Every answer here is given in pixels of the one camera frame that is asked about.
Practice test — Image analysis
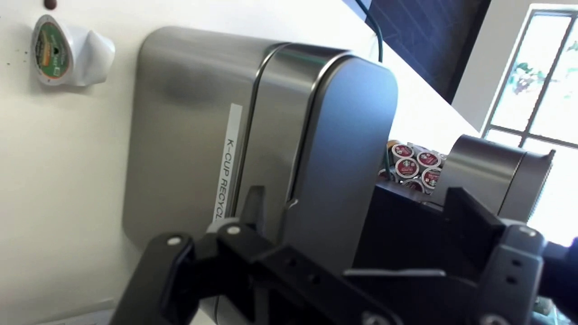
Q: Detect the white k-cup green foil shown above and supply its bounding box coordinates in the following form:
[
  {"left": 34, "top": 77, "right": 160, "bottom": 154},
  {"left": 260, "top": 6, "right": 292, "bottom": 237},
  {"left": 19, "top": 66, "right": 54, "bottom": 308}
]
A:
[{"left": 30, "top": 13, "right": 117, "bottom": 91}]

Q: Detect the black power cable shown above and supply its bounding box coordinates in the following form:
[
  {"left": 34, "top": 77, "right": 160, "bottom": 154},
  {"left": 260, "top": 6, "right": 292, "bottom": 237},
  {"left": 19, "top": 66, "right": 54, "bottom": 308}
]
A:
[{"left": 352, "top": 0, "right": 386, "bottom": 66}]

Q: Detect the red lid k-cup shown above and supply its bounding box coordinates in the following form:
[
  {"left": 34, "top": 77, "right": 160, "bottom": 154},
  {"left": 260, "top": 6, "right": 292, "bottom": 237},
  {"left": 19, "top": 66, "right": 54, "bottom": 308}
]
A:
[
  {"left": 420, "top": 167, "right": 446, "bottom": 192},
  {"left": 393, "top": 158, "right": 420, "bottom": 181},
  {"left": 415, "top": 149, "right": 442, "bottom": 170},
  {"left": 390, "top": 142, "right": 417, "bottom": 161}
]

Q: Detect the stainless steel recycling bin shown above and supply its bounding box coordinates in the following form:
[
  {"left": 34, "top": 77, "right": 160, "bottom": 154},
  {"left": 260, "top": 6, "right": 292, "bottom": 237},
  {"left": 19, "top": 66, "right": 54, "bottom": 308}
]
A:
[{"left": 121, "top": 26, "right": 354, "bottom": 261}]

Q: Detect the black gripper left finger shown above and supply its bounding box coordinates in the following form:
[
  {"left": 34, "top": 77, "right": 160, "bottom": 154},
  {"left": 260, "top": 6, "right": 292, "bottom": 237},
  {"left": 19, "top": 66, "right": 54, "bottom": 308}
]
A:
[{"left": 108, "top": 185, "right": 285, "bottom": 325}]

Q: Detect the window frame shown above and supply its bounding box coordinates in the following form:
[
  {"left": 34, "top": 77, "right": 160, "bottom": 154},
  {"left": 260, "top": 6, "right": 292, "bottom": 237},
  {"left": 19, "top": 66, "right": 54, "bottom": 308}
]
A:
[{"left": 480, "top": 0, "right": 578, "bottom": 151}]

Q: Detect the black coffee machine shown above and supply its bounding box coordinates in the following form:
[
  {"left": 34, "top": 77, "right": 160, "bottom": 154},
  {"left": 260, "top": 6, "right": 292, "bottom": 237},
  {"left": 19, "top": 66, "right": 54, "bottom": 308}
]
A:
[{"left": 354, "top": 134, "right": 556, "bottom": 286}]

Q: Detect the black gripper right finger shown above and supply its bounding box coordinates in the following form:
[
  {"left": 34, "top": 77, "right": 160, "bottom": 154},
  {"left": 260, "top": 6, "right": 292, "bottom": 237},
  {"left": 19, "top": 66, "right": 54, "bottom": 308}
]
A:
[{"left": 440, "top": 187, "right": 547, "bottom": 325}]

